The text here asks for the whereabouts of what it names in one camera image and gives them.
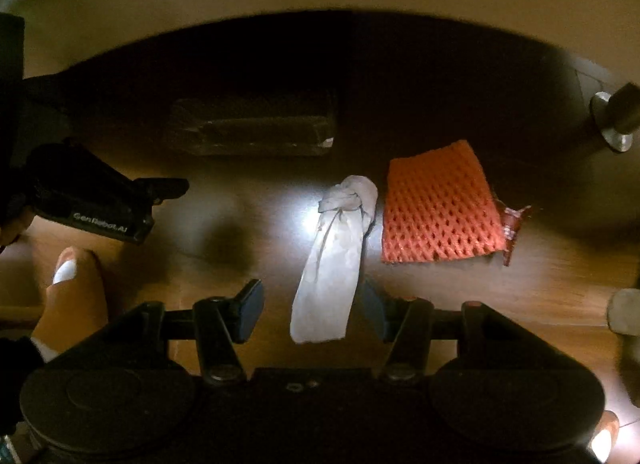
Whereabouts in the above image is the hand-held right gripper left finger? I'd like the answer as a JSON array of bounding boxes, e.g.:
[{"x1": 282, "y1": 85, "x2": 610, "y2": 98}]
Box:
[{"x1": 135, "y1": 278, "x2": 266, "y2": 387}]

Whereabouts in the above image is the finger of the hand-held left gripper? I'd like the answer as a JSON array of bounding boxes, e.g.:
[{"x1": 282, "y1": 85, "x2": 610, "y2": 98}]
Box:
[{"x1": 132, "y1": 177, "x2": 191, "y2": 206}]

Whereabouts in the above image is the grey crumpled object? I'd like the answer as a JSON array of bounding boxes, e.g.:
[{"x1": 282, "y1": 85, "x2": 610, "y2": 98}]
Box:
[{"x1": 606, "y1": 288, "x2": 640, "y2": 336}]

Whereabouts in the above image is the orange foam net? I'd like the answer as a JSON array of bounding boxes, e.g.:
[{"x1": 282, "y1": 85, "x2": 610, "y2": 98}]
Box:
[{"x1": 380, "y1": 140, "x2": 506, "y2": 265}]

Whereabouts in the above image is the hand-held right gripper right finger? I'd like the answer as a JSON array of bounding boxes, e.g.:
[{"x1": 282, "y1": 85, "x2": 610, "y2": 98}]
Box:
[{"x1": 357, "y1": 279, "x2": 506, "y2": 385}]

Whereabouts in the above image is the person's bare foot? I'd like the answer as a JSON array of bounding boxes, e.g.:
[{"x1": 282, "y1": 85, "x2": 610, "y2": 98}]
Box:
[{"x1": 31, "y1": 248, "x2": 110, "y2": 362}]

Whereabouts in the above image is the knotted white tissue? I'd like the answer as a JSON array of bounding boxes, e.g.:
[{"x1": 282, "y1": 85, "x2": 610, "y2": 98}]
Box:
[{"x1": 290, "y1": 174, "x2": 379, "y2": 345}]

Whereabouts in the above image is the metal door stop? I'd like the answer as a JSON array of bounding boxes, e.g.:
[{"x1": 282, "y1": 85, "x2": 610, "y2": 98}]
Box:
[{"x1": 589, "y1": 82, "x2": 640, "y2": 152}]

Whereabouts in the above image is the clear plastic packet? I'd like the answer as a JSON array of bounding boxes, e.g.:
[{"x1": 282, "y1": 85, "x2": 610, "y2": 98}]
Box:
[{"x1": 165, "y1": 97, "x2": 338, "y2": 157}]

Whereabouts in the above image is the red wrapper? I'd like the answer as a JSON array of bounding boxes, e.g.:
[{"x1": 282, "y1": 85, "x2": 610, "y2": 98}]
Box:
[{"x1": 497, "y1": 204, "x2": 534, "y2": 267}]

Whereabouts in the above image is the person's left hand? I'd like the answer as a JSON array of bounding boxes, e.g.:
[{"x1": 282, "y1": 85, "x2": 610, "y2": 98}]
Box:
[{"x1": 0, "y1": 211, "x2": 30, "y2": 251}]

